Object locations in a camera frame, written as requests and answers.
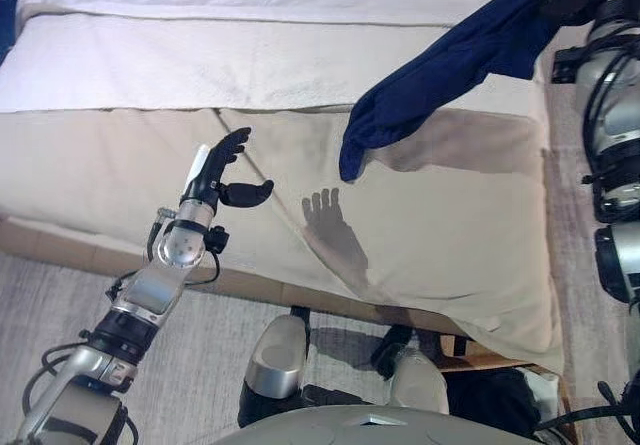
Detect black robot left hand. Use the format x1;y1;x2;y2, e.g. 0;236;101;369
179;126;276;212

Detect navy blue garment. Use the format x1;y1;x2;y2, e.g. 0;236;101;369
338;0;599;183

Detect black garment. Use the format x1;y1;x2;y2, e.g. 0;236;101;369
443;368;544;439

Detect brown wicker basket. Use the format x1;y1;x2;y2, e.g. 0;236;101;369
439;334;584;445

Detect white duvet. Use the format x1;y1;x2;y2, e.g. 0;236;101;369
0;0;561;114

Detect beige cardboard boxes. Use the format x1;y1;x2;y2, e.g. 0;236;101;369
0;214;531;371

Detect silver robot right leg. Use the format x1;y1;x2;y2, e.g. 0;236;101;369
372;324;451;416

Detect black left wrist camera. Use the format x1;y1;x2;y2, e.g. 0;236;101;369
207;225;231;255

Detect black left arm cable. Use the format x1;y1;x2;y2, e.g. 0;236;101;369
104;249;224;296

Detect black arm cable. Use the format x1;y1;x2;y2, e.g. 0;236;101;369
582;39;640;186
104;249;224;296

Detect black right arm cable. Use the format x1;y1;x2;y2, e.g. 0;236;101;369
582;39;640;186

